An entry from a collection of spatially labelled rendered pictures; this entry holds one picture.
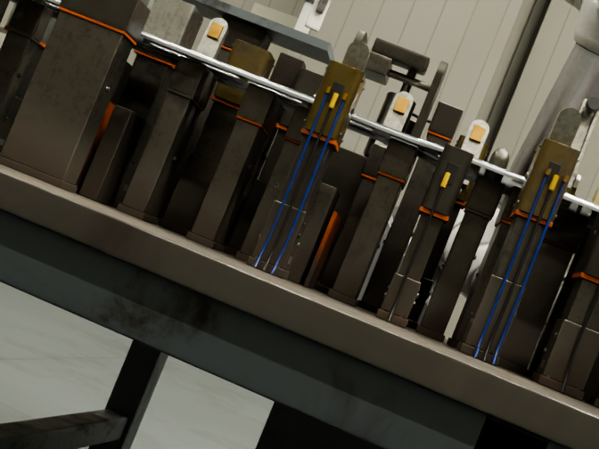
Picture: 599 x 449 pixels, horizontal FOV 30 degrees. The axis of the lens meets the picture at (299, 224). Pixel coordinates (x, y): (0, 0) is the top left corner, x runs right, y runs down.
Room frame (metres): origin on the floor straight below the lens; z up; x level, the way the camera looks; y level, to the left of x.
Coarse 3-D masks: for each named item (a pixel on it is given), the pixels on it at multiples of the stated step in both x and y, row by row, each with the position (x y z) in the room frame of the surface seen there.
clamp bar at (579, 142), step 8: (584, 104) 2.05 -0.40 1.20; (592, 104) 2.02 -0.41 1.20; (584, 112) 2.06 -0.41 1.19; (592, 112) 2.06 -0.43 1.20; (584, 120) 2.06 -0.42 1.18; (592, 120) 2.05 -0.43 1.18; (584, 128) 2.06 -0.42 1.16; (592, 128) 2.04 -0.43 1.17; (576, 136) 2.05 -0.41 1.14; (584, 136) 2.05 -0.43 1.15; (576, 144) 2.05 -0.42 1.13; (584, 144) 2.04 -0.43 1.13; (584, 152) 2.04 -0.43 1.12; (576, 168) 2.03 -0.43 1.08
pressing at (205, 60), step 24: (48, 0) 1.91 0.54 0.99; (144, 48) 2.08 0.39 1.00; (168, 48) 1.96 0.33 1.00; (216, 72) 2.03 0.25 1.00; (240, 72) 1.87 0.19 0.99; (288, 96) 1.97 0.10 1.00; (360, 120) 1.85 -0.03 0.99; (432, 144) 1.82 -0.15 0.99; (480, 168) 1.90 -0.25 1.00; (504, 192) 2.01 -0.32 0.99
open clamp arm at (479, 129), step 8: (480, 120) 2.08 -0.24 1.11; (472, 128) 2.07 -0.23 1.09; (480, 128) 2.07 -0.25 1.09; (488, 128) 2.07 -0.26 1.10; (472, 136) 2.06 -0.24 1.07; (480, 136) 2.06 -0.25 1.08; (464, 144) 2.07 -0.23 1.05; (472, 144) 2.07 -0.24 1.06; (480, 144) 2.07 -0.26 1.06; (472, 152) 2.06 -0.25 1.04; (464, 184) 2.05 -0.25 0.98
